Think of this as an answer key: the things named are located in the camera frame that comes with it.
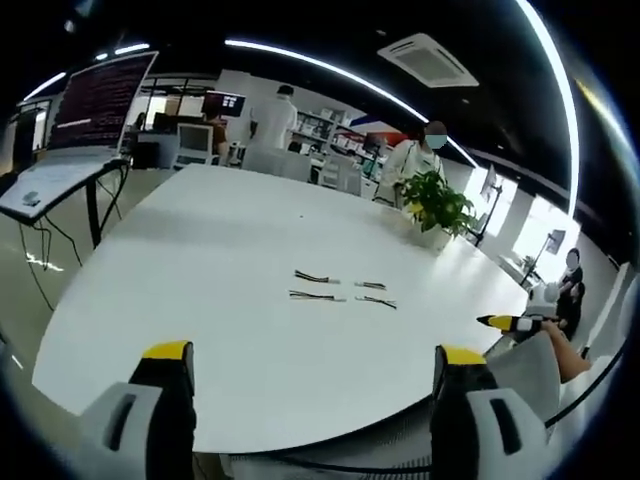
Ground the black cable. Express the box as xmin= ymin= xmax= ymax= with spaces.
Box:
xmin=543 ymin=344 xmax=629 ymax=429

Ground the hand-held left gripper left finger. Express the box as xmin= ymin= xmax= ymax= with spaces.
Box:
xmin=79 ymin=340 xmax=198 ymax=480

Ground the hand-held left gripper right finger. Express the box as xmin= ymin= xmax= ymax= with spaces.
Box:
xmin=430 ymin=343 xmax=550 ymax=480

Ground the background computer monitor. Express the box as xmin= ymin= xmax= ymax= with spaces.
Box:
xmin=203 ymin=90 xmax=248 ymax=120

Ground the white office chair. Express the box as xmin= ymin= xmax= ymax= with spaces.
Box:
xmin=172 ymin=121 xmax=222 ymax=167

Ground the long JST connector cable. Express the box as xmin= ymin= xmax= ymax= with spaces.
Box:
xmin=294 ymin=269 xmax=342 ymax=286
xmin=288 ymin=288 xmax=348 ymax=304

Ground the large tilted display screen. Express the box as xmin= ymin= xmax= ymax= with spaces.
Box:
xmin=48 ymin=49 xmax=161 ymax=152

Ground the long ceiling light strip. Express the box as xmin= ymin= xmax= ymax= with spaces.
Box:
xmin=223 ymin=38 xmax=476 ymax=166

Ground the green potted plant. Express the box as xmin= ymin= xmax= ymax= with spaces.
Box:
xmin=399 ymin=170 xmax=479 ymax=238

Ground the white planter box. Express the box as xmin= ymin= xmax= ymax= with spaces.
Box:
xmin=403 ymin=212 xmax=454 ymax=253

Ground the white tilted stand desk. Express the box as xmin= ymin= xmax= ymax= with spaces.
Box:
xmin=0 ymin=148 xmax=132 ymax=222

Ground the black monitor stand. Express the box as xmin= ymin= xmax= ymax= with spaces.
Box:
xmin=473 ymin=163 xmax=507 ymax=248

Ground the ceiling air conditioner vent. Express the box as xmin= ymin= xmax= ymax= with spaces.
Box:
xmin=376 ymin=33 xmax=482 ymax=90

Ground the person's right hand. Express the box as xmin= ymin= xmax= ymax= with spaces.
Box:
xmin=541 ymin=319 xmax=569 ymax=343

